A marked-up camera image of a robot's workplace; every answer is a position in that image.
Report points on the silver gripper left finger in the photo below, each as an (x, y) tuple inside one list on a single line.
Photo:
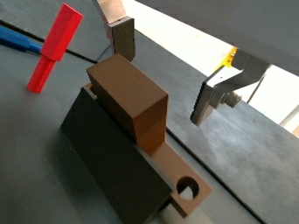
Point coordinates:
[(120, 27)]

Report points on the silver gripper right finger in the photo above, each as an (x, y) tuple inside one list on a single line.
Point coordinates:
[(238, 71)]

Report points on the brown T-shaped block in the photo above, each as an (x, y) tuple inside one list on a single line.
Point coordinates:
[(136, 102)]

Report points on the black angle fixture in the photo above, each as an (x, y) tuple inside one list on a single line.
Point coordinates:
[(135, 188)]

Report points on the red peg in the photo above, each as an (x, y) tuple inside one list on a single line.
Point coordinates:
[(55, 45)]

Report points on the blue peg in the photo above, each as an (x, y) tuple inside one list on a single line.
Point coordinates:
[(18, 41)]

